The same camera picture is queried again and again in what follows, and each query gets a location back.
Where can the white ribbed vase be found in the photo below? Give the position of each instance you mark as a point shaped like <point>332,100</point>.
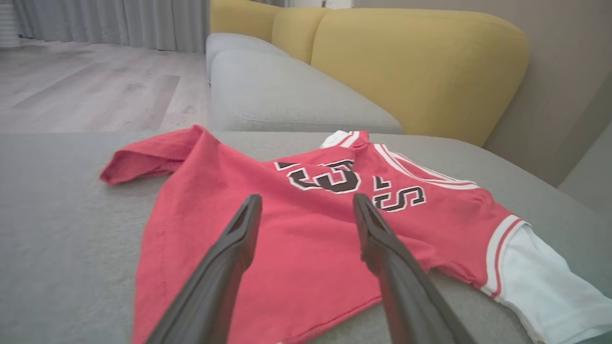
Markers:
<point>8,26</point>

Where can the wide yellow sofa backrest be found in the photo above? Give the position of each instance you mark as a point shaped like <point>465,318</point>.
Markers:
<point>420,71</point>

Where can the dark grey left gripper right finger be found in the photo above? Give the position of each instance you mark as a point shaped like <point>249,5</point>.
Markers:
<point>406,296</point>

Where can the grey sofa seat cushion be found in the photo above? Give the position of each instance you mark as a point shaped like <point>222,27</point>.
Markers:
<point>229,43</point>
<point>277,95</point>

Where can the red jersey with white sleeves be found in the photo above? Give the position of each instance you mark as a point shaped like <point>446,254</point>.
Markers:
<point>306,248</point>

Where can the grey curtain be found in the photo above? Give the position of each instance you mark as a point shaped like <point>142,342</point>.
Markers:
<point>119,21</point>

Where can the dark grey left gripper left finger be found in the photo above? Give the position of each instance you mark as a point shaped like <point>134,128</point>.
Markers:
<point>215,286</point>

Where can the large grey sofa seat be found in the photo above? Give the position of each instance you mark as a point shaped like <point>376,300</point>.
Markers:
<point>57,248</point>

